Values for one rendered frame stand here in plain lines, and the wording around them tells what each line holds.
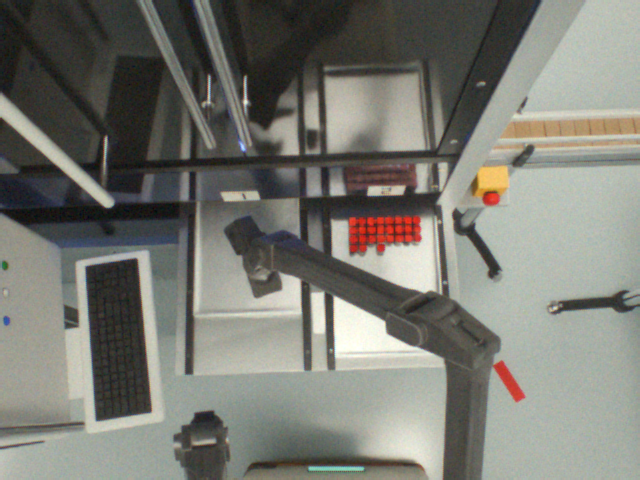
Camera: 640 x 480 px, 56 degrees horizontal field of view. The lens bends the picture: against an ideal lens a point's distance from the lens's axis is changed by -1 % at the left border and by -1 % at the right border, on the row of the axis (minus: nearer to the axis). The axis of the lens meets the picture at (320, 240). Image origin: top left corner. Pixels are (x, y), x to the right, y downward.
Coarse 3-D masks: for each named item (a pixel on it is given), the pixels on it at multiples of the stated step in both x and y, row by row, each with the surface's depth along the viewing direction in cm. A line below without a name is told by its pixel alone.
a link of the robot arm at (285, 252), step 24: (264, 240) 115; (288, 240) 116; (264, 264) 117; (288, 264) 113; (312, 264) 108; (336, 264) 106; (336, 288) 105; (360, 288) 101; (384, 288) 98; (408, 288) 98; (384, 312) 98; (408, 312) 96; (408, 336) 91
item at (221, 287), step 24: (216, 216) 156; (240, 216) 155; (264, 216) 155; (288, 216) 155; (216, 240) 154; (216, 264) 152; (240, 264) 152; (216, 288) 151; (240, 288) 151; (288, 288) 150; (216, 312) 146; (240, 312) 146; (264, 312) 146; (288, 312) 147
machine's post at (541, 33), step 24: (552, 0) 75; (576, 0) 75; (528, 24) 81; (552, 24) 80; (528, 48) 86; (552, 48) 86; (504, 72) 92; (528, 72) 92; (504, 96) 99; (480, 120) 108; (504, 120) 108; (480, 144) 118; (456, 168) 130; (456, 192) 145
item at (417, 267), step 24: (336, 240) 153; (432, 240) 153; (360, 264) 152; (384, 264) 152; (408, 264) 151; (432, 264) 151; (432, 288) 150; (336, 312) 149; (360, 312) 149; (336, 336) 144; (360, 336) 147; (384, 336) 147
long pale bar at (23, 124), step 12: (0, 96) 81; (0, 108) 83; (12, 108) 85; (12, 120) 86; (24, 120) 88; (24, 132) 90; (36, 132) 92; (36, 144) 94; (48, 144) 96; (48, 156) 99; (60, 156) 100; (60, 168) 104; (72, 168) 105; (84, 180) 110; (96, 192) 116; (108, 204) 123
